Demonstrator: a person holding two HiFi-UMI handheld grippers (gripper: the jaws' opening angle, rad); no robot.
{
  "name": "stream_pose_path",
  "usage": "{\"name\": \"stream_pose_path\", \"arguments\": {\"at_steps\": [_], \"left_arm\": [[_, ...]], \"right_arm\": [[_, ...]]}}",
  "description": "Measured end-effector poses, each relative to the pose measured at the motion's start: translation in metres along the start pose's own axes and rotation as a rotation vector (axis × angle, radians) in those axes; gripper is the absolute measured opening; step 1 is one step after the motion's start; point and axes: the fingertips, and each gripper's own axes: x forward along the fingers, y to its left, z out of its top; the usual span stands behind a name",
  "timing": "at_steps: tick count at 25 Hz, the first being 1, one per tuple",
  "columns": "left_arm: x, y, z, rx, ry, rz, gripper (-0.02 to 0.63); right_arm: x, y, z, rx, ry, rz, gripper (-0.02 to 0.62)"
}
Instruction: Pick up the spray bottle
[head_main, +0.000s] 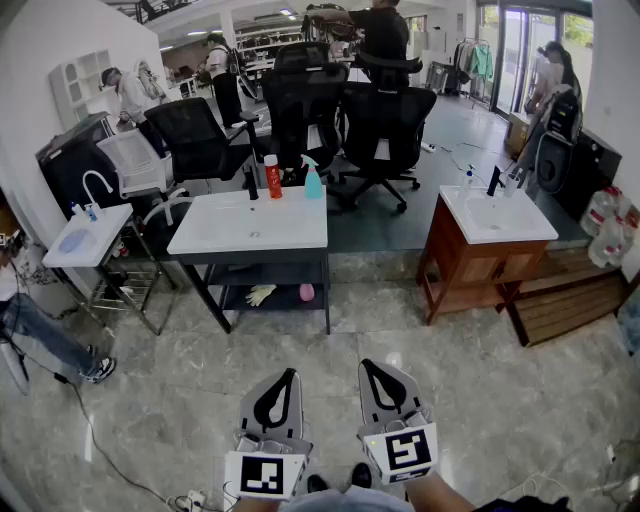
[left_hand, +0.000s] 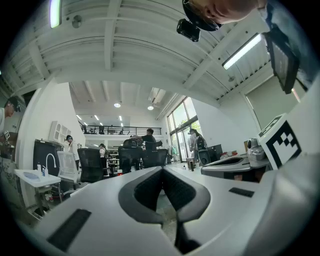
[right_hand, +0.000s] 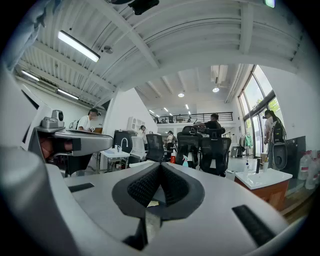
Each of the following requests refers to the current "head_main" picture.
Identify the person's black right shoe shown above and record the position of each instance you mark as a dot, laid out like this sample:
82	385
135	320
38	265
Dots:
361	475

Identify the white arched shelf cabinet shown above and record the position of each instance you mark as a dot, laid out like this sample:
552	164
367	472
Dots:
90	65

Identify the white basin on black stand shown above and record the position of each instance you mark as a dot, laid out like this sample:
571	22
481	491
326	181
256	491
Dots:
250	220

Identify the person's left forearm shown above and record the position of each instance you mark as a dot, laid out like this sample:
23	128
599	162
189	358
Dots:
255	505

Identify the black washing machine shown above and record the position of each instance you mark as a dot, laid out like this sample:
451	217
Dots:
595	160

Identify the dark appliance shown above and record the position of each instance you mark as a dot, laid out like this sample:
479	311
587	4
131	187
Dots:
70	165

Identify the white curved faucet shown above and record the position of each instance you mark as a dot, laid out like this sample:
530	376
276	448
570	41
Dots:
85	187

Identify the person's black shoe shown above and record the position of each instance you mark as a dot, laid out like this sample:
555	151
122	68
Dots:
361	475
316	483

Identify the orange bottle white cap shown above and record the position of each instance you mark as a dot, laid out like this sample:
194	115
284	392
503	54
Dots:
273	180

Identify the person's right forearm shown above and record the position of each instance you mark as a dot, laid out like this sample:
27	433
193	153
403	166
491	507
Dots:
435	495

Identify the person's black left shoe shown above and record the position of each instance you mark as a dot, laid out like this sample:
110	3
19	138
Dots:
316	483

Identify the black cantilever office chair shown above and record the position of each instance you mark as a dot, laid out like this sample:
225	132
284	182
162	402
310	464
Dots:
190	135

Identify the person's pale blue shirt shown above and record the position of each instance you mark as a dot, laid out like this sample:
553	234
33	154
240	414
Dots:
350	502

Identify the black angular sink faucet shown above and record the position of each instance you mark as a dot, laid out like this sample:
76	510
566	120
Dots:
251	187

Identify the black swivel chair curved headrest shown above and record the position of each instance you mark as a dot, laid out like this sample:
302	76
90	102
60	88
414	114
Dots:
385	125

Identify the white mesh office chair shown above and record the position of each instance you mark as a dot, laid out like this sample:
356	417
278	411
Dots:
135	160

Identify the black mesh swivel chair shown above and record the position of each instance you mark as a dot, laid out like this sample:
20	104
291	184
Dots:
300	110

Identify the slim black faucet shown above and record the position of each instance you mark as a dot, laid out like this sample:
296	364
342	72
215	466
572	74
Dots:
494	182

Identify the clothes rack with garments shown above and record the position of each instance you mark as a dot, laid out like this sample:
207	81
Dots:
480	62

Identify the white basin on wooden cabinet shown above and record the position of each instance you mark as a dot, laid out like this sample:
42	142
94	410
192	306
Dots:
495	220

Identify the white rubber gloves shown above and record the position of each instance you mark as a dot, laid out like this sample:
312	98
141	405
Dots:
260	295

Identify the small blue bottle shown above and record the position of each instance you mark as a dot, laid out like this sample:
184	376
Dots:
92	213

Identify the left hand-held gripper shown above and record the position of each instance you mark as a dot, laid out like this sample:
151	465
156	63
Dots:
260	475

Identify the pink sponge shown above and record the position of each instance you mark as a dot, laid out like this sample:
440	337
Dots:
307	292

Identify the teal spray bottle pink trigger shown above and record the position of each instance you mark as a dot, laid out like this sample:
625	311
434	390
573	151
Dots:
313	185

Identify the small white basin metal stand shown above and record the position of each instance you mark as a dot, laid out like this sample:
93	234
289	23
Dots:
100	235

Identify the white power strip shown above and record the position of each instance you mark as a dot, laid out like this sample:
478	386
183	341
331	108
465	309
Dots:
196	500

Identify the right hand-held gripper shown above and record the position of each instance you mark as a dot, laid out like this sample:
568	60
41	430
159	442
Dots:
405	450

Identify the cardboard box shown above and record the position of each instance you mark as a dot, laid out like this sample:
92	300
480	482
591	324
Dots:
516	135

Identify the white cup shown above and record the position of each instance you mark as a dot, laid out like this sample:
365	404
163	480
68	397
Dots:
511	187

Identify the clear plastic water jug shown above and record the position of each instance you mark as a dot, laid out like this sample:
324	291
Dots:
600	210
610	245

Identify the wooden slatted crate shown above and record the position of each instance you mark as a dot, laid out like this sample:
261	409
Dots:
565	305

